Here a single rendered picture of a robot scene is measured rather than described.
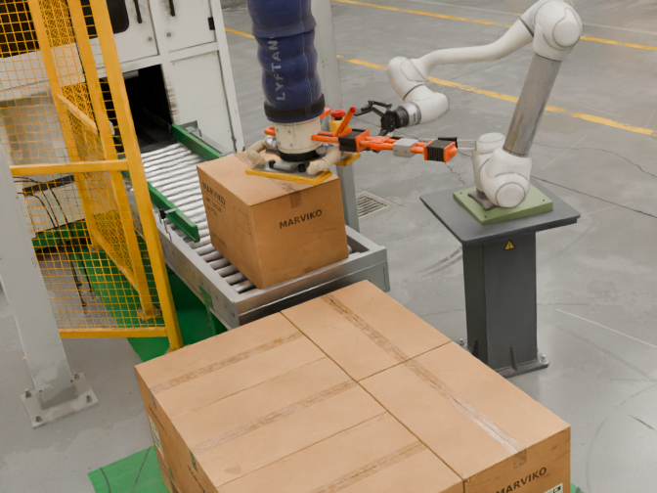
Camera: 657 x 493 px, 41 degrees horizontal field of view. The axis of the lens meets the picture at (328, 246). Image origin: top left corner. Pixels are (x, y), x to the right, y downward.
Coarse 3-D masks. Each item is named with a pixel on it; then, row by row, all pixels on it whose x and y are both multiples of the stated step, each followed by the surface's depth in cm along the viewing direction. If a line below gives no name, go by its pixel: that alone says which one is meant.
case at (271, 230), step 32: (224, 160) 386; (224, 192) 360; (256, 192) 348; (288, 192) 344; (320, 192) 350; (224, 224) 375; (256, 224) 341; (288, 224) 348; (320, 224) 355; (224, 256) 390; (256, 256) 349; (288, 256) 353; (320, 256) 361
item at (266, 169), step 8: (272, 160) 327; (248, 168) 331; (256, 168) 329; (264, 168) 328; (272, 168) 327; (280, 168) 326; (296, 168) 324; (304, 168) 319; (264, 176) 326; (272, 176) 324; (280, 176) 322; (288, 176) 319; (296, 176) 318; (304, 176) 317; (312, 176) 315; (320, 176) 315; (328, 176) 318; (312, 184) 314
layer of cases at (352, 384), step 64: (256, 320) 339; (320, 320) 333; (384, 320) 327; (192, 384) 304; (256, 384) 300; (320, 384) 295; (384, 384) 290; (448, 384) 286; (512, 384) 282; (192, 448) 272; (256, 448) 269; (320, 448) 265; (384, 448) 262; (448, 448) 258; (512, 448) 255
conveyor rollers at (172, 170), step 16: (176, 144) 543; (144, 160) 525; (160, 160) 521; (176, 160) 516; (192, 160) 512; (160, 176) 495; (176, 176) 491; (192, 176) 494; (160, 192) 472; (176, 192) 473; (192, 192) 468; (192, 208) 451; (192, 240) 416; (208, 240) 411; (208, 256) 394; (224, 272) 379; (240, 272) 375; (240, 288) 364; (256, 288) 368
